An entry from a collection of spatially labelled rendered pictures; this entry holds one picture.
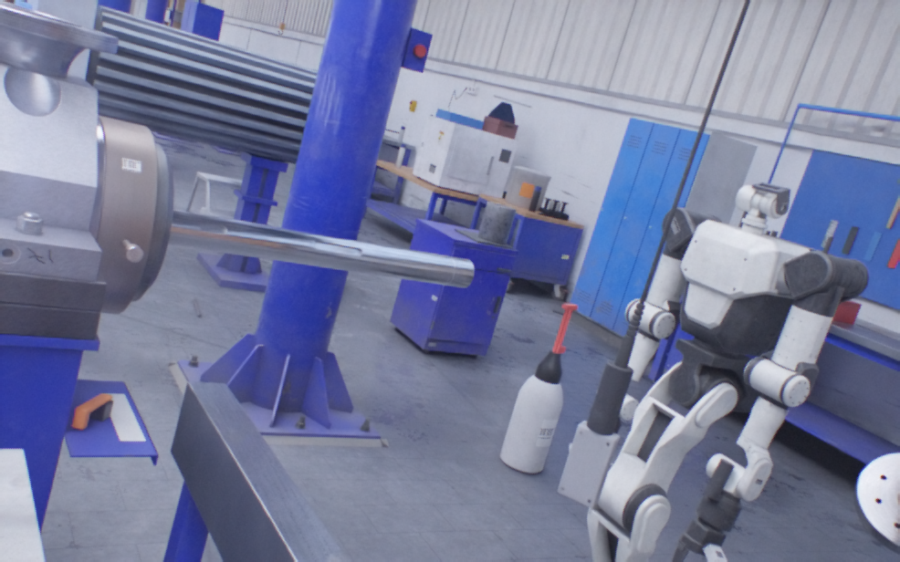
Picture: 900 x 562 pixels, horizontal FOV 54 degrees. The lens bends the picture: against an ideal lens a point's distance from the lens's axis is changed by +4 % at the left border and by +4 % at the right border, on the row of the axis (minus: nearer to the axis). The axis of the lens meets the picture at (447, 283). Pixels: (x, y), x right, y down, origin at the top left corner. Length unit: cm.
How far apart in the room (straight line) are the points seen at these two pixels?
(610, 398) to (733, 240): 93
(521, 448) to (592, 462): 245
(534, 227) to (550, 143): 139
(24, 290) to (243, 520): 47
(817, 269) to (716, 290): 25
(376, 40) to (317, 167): 55
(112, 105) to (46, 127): 372
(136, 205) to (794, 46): 612
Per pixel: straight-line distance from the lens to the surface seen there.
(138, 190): 162
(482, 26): 1076
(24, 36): 165
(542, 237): 788
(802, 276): 218
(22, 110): 160
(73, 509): 295
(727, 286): 223
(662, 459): 234
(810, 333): 219
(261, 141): 550
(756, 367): 222
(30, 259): 142
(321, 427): 371
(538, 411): 384
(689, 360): 234
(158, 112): 532
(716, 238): 228
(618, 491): 234
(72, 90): 163
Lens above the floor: 147
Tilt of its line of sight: 11 degrees down
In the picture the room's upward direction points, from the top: 16 degrees clockwise
